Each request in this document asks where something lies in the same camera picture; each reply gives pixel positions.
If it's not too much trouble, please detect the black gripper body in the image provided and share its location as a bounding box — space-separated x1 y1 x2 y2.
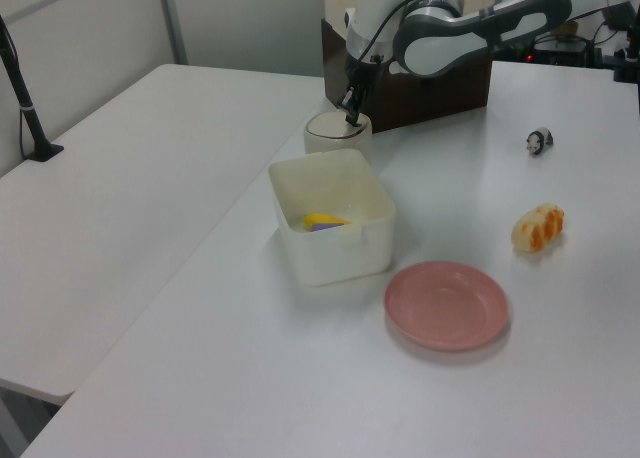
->
344 55 386 102

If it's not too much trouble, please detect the cream trash can lid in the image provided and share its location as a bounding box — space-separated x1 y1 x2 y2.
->
305 111 371 140

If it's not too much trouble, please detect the cream trash can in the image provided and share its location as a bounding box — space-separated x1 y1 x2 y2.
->
303 110 374 168

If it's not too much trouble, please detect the dark brown drawer box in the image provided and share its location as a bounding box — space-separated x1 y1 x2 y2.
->
320 17 495 134

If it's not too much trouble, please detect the yellow toy banana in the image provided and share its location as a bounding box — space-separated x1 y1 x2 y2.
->
303 212 353 228

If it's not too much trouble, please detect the cream plastic storage box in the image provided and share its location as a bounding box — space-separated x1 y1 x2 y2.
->
267 147 397 287

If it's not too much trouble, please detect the panda figurine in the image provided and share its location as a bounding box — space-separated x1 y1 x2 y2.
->
525 126 555 158

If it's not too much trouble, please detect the black electronics box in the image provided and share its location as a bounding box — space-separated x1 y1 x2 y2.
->
530 37 589 67

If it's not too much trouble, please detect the pink plate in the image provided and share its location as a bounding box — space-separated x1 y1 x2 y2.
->
383 260 511 353

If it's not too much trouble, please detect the toy bread loaf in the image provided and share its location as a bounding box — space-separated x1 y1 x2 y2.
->
512 202 566 254

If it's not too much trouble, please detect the black stand with clamp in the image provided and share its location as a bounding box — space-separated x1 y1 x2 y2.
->
610 22 640 84

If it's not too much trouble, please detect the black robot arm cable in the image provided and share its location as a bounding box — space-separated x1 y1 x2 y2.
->
367 0 451 65

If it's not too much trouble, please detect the black camera pole with clamp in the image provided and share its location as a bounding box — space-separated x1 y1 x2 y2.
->
0 13 65 164

